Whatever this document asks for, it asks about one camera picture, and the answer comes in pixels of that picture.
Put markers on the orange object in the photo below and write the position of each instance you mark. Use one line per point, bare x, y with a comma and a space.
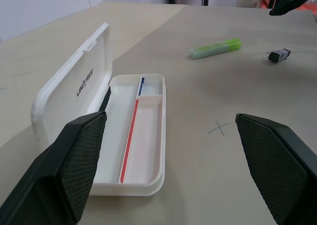
264, 3

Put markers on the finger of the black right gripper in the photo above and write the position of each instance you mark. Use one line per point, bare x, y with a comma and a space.
292, 0

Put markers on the green highlighter pen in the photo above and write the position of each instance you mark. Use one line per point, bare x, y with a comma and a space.
215, 48

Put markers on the white Unitree pencil case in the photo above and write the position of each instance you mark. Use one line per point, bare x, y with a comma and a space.
146, 145

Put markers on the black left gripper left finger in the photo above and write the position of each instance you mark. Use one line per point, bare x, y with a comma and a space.
49, 180

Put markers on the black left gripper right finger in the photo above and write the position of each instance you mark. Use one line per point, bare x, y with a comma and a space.
280, 165

